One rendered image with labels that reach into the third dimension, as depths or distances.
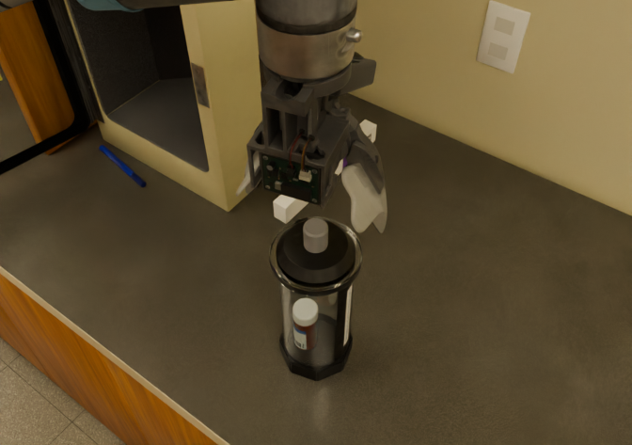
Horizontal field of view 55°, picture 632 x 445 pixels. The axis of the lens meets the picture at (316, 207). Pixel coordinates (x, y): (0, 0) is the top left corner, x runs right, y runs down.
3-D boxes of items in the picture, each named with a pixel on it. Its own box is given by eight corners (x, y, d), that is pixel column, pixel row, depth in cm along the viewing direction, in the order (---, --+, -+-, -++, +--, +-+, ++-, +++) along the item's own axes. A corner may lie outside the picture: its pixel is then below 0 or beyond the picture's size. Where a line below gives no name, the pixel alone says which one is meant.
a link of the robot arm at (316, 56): (280, -24, 49) (377, -5, 47) (282, 27, 52) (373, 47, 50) (238, 23, 44) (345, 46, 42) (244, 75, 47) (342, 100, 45)
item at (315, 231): (365, 246, 74) (369, 209, 69) (338, 305, 68) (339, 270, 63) (295, 224, 76) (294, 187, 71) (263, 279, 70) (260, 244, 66)
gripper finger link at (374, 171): (353, 201, 60) (304, 135, 56) (358, 189, 61) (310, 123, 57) (392, 192, 57) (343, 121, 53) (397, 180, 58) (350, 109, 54)
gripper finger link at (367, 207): (365, 265, 59) (314, 198, 55) (383, 222, 63) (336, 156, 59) (392, 262, 57) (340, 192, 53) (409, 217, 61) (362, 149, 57)
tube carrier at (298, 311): (363, 325, 89) (373, 230, 73) (339, 389, 82) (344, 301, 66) (294, 302, 91) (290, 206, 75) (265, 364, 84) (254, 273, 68)
